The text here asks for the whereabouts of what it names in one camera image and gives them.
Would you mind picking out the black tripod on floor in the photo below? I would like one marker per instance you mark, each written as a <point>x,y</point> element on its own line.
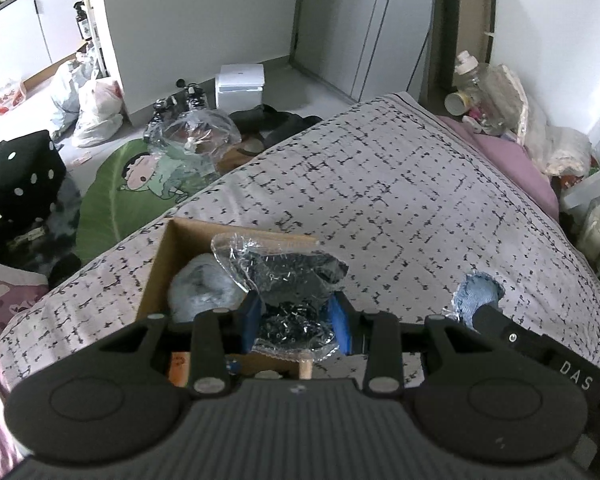
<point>188,96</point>

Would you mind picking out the dark sock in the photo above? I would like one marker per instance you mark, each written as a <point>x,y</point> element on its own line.
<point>294,280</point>

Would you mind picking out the white small appliance box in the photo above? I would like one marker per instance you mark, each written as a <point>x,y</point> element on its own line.
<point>239,87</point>

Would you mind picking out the clear plastic bag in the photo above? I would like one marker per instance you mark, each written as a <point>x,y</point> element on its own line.
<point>197,138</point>

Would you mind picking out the blue denim fabric piece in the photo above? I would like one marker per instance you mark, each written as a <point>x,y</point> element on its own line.
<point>477,290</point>

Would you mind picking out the brown cardboard box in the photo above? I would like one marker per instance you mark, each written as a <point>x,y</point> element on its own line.
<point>182,241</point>

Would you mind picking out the white crumpled bags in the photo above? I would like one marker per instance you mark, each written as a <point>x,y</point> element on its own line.
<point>555,151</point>

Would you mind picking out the paper cup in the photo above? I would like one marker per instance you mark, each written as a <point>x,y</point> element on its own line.
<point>457,103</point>

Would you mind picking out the grid pattern bed blanket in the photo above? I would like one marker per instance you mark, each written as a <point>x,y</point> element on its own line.
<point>412,208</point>

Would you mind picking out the brown wooden board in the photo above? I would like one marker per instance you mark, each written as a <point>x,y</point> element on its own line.
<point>467,25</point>

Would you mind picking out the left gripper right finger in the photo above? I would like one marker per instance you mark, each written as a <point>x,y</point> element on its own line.
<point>375,335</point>

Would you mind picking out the white plastic bags pile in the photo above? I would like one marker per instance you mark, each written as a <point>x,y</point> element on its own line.
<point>86,106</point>

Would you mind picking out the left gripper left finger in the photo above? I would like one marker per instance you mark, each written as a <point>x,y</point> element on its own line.
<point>215,334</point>

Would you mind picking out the clear plastic jar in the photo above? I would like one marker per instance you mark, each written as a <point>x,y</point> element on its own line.
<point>470,75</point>

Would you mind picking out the grey bundle in plastic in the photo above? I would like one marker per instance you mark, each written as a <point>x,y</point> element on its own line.
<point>200,286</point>

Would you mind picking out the pink pillow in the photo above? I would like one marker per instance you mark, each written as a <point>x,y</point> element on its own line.
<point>513,161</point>

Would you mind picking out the red item bag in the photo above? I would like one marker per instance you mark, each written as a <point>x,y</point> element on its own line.
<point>12,94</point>

